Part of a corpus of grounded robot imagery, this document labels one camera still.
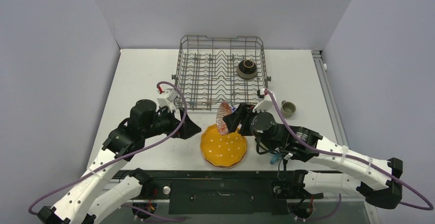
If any yellow polka dot plate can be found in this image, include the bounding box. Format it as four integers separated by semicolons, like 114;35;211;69
200;125;248;158

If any dark patterned cream bowl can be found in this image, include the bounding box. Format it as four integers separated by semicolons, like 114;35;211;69
236;59;258;80

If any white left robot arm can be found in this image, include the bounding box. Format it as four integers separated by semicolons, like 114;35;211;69
36;99;201;223

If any grey wire dish rack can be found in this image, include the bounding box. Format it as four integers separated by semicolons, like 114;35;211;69
172;35;271;111

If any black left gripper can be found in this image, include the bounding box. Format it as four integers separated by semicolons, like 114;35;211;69
143;105;201;139

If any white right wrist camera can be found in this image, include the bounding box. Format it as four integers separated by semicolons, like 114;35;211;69
253;88;274;113

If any aluminium side rail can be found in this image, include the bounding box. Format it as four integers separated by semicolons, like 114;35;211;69
311;50;349;146

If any small grey-green mug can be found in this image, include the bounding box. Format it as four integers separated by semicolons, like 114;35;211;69
281;100;296;118

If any blue mug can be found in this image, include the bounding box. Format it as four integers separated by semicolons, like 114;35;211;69
270;154;281;165

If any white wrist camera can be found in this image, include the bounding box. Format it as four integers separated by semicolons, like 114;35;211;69
156;89;178;112
253;88;274;113

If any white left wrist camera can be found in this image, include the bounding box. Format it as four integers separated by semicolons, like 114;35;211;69
156;89;178;112

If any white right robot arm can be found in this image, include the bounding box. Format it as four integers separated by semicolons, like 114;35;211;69
216;101;403;209

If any black table frame rail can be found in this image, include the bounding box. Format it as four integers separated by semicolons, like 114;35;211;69
83;170;327;216

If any orange patterned small bowl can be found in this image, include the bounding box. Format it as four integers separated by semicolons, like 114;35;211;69
216;101;239;136

